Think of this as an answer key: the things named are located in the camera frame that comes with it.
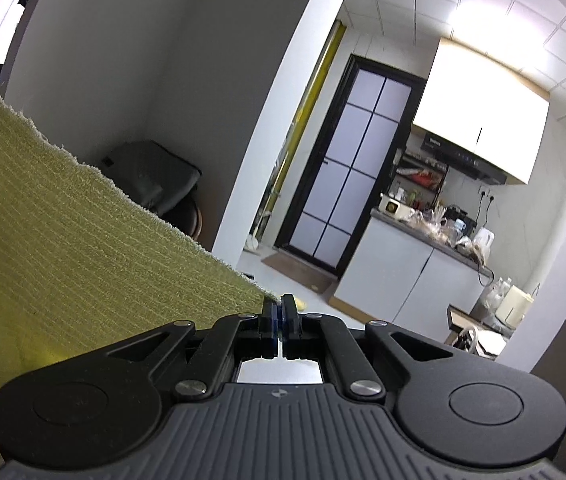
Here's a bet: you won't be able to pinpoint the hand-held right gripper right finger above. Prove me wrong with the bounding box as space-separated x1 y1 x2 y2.
281 293 457 402

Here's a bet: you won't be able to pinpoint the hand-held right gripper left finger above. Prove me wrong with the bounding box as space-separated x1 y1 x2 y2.
106 301 282 402

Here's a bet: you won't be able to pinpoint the yellow-green towel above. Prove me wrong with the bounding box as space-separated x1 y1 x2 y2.
0 71 284 462

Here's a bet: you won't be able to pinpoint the brown door mat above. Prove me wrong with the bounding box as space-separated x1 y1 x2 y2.
261 254 337 292

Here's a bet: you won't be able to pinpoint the white kitchen counter cabinet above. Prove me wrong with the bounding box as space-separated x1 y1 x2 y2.
329 208 494 332

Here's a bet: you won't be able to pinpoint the white countertop appliance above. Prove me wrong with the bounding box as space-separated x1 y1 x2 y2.
378 193 415 221

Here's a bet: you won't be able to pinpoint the black-framed glass door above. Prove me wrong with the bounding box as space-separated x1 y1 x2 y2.
273 54 427 279

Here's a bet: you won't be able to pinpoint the clear plastic bags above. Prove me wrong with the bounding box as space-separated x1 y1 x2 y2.
407 208 484 262

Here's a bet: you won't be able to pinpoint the small wooden table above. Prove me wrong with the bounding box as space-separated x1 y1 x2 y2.
444 304 510 359

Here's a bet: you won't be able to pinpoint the grey armchair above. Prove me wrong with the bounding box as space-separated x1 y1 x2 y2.
104 139 205 252

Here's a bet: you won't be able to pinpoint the black kitchen shelf rack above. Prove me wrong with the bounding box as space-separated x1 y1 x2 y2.
392 149 450 212

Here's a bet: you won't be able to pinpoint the white electric kettle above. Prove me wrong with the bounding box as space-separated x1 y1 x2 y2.
472 227 496 262

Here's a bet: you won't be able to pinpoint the yellow upright board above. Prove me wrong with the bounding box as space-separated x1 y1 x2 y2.
262 19 350 223

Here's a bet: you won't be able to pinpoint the cream round appliance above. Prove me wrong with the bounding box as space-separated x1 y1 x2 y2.
494 284 536 329

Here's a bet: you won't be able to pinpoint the black range hood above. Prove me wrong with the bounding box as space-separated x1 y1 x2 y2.
419 131 510 187

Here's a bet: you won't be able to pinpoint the ceiling light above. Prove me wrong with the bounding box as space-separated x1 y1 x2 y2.
447 0 566 73

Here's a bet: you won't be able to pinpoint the white wall cabinet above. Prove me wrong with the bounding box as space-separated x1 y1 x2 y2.
412 36 550 186

